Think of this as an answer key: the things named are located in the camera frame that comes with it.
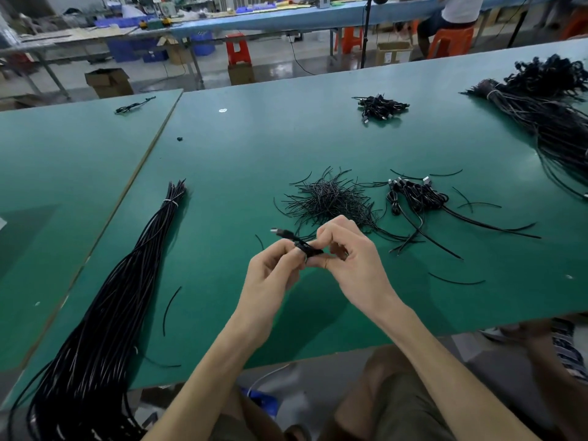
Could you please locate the person's left hand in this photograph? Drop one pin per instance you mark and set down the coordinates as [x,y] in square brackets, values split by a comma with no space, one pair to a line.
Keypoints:
[266,287]

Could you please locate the person's right hand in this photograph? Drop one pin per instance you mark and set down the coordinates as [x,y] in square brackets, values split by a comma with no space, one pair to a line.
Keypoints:
[363,269]

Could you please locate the person's right forearm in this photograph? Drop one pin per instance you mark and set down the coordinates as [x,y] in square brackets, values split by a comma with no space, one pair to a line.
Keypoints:
[455,381]

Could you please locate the person's left forearm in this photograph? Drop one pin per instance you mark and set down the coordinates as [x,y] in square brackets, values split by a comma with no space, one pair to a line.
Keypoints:
[198,386]

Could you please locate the person's brown shorts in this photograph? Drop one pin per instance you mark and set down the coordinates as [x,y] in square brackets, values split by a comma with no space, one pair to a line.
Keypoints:
[395,408]

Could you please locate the person's right leg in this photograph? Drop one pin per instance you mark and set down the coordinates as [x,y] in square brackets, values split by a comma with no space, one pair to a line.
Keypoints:
[560,372]

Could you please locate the blue plastic item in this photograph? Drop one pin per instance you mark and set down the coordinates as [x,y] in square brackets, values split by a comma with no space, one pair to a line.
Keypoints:
[265,402]

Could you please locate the small cardboard box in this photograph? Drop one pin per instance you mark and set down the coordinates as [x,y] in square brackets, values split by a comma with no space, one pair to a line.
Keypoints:
[241,74]

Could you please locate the orange plastic stool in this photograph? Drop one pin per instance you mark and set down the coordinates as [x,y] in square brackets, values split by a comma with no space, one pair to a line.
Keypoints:
[450,43]
[350,40]
[574,24]

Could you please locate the red plastic stool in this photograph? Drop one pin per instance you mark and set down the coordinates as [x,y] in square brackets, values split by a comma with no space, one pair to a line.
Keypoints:
[238,51]

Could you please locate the black fan on stand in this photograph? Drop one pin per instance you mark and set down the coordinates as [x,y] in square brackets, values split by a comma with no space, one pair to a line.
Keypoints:
[365,30]

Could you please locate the open cardboard box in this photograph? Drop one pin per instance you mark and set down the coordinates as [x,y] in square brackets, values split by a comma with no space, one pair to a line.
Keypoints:
[109,82]

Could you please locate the long blue workbench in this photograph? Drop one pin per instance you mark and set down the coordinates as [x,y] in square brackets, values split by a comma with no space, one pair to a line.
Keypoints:
[294,15]

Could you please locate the black tripod stand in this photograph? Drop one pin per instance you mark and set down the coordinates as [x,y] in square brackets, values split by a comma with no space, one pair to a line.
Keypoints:
[521,18]

